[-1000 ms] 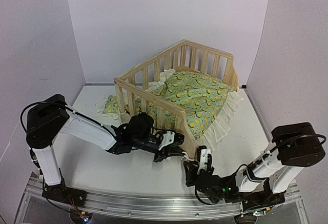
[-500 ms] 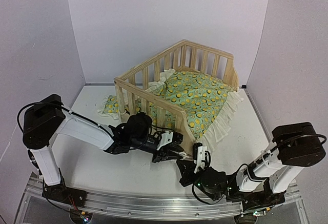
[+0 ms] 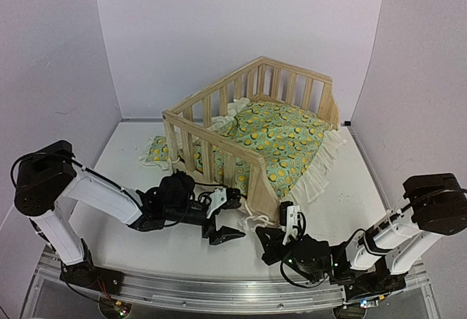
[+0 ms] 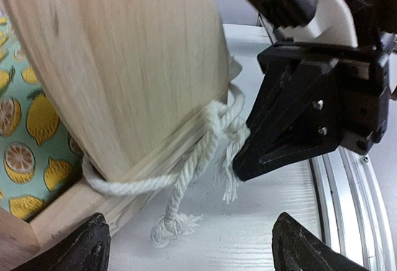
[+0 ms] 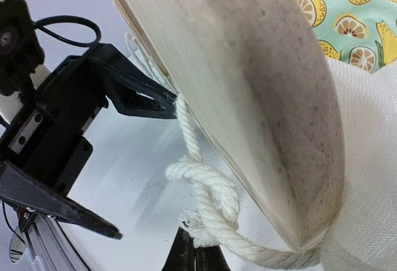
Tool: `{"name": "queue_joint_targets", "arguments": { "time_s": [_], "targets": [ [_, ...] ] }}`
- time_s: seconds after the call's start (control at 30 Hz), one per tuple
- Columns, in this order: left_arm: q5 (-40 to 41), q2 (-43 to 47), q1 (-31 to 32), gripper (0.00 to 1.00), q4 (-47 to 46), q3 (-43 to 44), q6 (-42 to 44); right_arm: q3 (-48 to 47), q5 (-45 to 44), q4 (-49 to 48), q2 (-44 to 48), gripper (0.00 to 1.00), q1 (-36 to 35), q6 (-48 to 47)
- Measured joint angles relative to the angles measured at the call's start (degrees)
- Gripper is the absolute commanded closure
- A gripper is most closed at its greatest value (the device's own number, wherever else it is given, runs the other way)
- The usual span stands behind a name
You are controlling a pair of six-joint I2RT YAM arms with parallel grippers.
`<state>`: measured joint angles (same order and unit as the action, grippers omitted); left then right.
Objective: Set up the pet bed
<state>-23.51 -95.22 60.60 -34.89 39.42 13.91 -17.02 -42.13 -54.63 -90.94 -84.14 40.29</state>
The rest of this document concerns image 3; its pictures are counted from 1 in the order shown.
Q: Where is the wooden pet bed frame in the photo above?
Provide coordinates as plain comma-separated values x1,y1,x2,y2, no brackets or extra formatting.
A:
163,57,345,224

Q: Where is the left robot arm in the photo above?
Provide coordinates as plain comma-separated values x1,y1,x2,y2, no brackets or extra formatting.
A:
10,140,245,288

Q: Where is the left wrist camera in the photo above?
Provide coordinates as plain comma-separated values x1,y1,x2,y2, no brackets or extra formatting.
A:
198,188,228,219

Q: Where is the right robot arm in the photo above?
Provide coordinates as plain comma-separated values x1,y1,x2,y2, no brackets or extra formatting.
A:
255,173,466,301

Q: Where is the small lemon print pillow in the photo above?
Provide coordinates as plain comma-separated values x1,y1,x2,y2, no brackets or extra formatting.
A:
139,136,169,171

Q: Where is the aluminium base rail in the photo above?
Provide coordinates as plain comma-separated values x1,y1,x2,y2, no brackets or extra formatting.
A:
21,249,439,319

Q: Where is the lemon print bed cushion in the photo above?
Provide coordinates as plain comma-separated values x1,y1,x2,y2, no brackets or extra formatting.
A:
167,98,347,234

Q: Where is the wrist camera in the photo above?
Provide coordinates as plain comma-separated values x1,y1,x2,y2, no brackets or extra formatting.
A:
198,188,228,219
279,201,304,246

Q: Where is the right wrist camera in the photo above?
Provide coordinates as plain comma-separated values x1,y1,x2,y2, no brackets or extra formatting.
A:
279,201,304,246

